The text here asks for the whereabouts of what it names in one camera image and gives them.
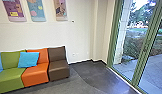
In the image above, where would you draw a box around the brown sofa seat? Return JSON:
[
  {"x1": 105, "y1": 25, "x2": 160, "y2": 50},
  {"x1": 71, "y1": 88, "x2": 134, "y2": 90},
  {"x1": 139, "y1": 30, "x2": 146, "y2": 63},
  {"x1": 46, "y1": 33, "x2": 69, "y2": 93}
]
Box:
[{"x1": 47, "y1": 45, "x2": 71, "y2": 82}]

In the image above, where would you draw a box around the white outdoor pillar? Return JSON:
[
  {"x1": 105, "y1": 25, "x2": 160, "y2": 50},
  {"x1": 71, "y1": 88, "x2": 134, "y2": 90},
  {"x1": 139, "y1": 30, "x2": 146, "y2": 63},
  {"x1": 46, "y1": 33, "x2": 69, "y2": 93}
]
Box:
[{"x1": 113, "y1": 0, "x2": 133, "y2": 64}]

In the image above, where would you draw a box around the blue cushion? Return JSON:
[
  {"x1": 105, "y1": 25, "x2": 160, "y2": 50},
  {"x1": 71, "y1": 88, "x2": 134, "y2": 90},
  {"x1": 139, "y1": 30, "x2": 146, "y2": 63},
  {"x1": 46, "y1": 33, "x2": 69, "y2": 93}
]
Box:
[{"x1": 17, "y1": 51, "x2": 40, "y2": 69}]

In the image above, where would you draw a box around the green outdoor hedge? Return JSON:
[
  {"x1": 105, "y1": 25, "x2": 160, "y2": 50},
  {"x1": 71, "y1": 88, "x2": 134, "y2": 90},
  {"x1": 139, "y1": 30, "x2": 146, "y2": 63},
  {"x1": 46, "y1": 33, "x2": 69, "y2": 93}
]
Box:
[{"x1": 123, "y1": 29, "x2": 162, "y2": 59}]

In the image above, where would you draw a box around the green sofa seat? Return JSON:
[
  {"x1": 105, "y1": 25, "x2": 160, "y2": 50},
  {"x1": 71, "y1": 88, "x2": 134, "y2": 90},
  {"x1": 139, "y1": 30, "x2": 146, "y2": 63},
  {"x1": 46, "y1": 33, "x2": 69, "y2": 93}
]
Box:
[{"x1": 0, "y1": 49, "x2": 28, "y2": 94}]

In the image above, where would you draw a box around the green framed glass wall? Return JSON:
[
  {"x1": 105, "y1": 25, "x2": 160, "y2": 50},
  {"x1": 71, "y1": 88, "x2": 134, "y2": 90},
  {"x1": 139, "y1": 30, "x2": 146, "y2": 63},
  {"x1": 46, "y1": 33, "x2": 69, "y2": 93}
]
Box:
[{"x1": 106, "y1": 0, "x2": 162, "y2": 94}]

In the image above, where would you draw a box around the wall poster pink brown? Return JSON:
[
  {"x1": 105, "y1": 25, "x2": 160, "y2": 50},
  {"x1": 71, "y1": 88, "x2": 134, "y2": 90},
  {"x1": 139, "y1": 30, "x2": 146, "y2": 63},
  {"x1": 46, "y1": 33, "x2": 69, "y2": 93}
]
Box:
[{"x1": 52, "y1": 0, "x2": 69, "y2": 22}]

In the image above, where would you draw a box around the wall poster light blue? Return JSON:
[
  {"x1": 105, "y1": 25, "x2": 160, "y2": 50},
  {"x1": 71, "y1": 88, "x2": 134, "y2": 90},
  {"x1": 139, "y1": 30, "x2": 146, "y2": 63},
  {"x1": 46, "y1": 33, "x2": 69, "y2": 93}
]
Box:
[{"x1": 26, "y1": 0, "x2": 47, "y2": 23}]

